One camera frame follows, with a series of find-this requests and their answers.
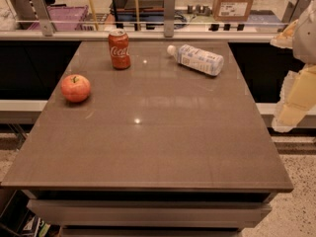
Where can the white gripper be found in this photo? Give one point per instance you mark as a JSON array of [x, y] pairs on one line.
[[306, 37]]

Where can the red Coca-Cola can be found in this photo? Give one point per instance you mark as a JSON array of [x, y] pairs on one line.
[[119, 48]]

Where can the clear plastic water bottle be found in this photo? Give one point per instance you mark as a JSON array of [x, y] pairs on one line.
[[198, 59]]

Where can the brown cardboard box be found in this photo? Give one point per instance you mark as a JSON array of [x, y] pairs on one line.
[[231, 10]]

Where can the red apple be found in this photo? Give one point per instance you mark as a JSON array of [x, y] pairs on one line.
[[75, 88]]

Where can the purple plastic crate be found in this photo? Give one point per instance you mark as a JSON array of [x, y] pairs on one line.
[[67, 18]]

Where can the right metal railing bracket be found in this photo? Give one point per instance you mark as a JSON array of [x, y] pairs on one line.
[[294, 9]]

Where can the metal railing bracket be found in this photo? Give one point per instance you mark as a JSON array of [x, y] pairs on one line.
[[294, 9], [169, 13], [46, 26]]

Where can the middle metal railing bracket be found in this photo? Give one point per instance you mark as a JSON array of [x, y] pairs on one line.
[[169, 13]]

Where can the left metal railing bracket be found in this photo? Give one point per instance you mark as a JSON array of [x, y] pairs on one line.
[[46, 26]]

